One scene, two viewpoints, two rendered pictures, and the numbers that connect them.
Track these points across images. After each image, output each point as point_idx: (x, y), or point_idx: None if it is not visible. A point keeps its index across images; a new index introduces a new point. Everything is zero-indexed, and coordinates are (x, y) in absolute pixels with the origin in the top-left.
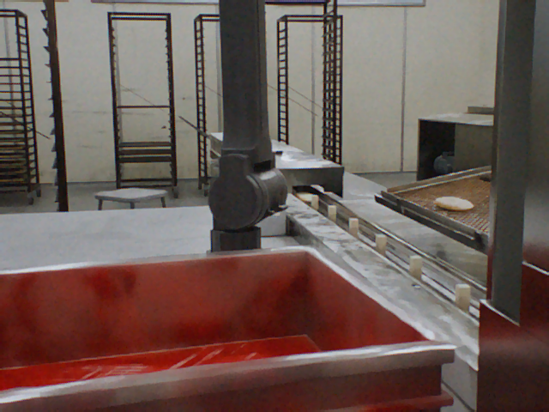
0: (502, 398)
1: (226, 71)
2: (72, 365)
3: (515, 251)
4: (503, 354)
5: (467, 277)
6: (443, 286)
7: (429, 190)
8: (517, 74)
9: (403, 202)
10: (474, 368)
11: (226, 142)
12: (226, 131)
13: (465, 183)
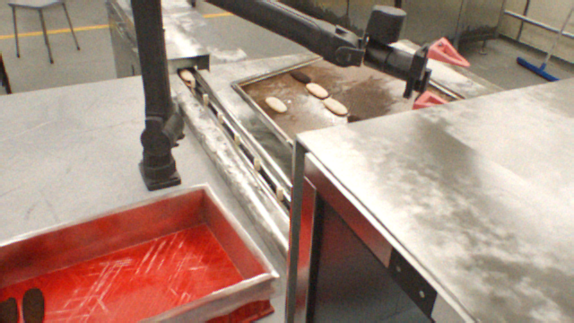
0: None
1: (143, 70)
2: (93, 262)
3: (292, 315)
4: None
5: (282, 175)
6: (271, 179)
7: (262, 82)
8: (293, 276)
9: (247, 100)
10: (283, 257)
11: (147, 109)
12: (147, 103)
13: (282, 78)
